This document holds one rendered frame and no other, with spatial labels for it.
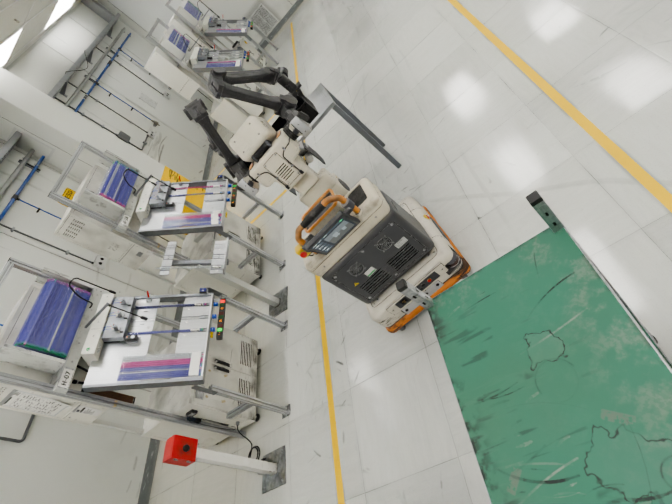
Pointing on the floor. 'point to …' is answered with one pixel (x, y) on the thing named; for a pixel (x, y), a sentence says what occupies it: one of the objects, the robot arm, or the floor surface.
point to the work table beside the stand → (324, 100)
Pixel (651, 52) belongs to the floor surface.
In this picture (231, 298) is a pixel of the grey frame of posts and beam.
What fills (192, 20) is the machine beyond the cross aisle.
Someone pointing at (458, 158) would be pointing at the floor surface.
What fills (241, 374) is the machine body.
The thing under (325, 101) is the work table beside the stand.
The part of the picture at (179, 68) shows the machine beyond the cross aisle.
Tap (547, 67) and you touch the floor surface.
